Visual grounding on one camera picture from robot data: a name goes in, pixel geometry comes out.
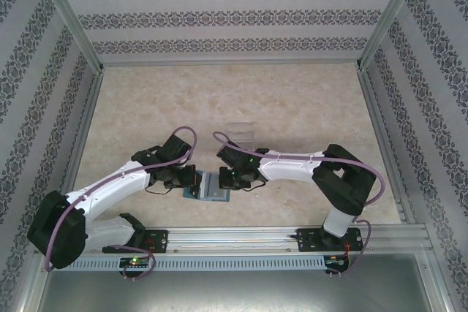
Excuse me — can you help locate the teal leather card holder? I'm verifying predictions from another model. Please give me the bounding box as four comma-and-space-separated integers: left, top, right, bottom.
181, 171, 232, 203

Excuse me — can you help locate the clear acrylic card stand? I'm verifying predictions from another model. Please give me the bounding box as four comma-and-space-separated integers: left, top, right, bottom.
224, 121, 256, 151

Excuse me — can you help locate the small circuit board green light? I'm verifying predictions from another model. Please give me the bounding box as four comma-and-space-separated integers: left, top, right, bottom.
119, 256, 151, 269

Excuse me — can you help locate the grey sheet metal panel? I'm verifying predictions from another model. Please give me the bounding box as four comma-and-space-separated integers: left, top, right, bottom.
21, 253, 451, 312

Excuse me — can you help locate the thin black right gripper cable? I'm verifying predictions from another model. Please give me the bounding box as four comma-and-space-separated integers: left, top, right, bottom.
237, 179, 267, 191

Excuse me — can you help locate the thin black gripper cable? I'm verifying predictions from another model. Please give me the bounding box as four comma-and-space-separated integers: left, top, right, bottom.
237, 179, 267, 191
143, 179, 177, 197

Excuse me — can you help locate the thin black left gripper cable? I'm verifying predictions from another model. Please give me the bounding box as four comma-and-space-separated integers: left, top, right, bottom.
143, 179, 177, 197

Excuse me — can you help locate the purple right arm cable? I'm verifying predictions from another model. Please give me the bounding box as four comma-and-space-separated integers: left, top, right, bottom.
213, 131, 385, 279

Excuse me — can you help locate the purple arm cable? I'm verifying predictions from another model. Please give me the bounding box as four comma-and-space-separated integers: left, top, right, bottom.
43, 126, 197, 282
213, 131, 385, 279

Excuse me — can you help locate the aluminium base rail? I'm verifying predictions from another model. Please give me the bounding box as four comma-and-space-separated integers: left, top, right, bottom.
34, 224, 429, 255

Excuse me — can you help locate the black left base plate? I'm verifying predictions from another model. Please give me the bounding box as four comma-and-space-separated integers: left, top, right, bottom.
102, 229, 170, 255

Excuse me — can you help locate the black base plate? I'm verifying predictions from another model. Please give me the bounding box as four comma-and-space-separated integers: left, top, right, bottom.
102, 229, 170, 255
297, 227, 362, 254

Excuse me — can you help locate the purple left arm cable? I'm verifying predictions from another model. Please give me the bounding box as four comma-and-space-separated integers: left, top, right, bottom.
43, 126, 197, 282

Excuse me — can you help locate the slotted grey cable duct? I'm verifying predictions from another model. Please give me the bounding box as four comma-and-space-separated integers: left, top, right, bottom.
69, 255, 327, 272

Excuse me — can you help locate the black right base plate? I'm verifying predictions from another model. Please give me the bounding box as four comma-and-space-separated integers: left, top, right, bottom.
297, 227, 362, 254

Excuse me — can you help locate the aluminium table side rail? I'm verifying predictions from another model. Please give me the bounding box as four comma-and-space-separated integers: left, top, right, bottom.
45, 66, 106, 231
356, 66, 418, 224

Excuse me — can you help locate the small circuit board with wires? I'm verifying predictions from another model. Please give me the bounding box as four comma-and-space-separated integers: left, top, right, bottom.
324, 254, 351, 268

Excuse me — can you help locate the aluminium frame post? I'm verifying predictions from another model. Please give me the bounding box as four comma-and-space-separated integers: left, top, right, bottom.
29, 0, 106, 72
355, 0, 428, 71

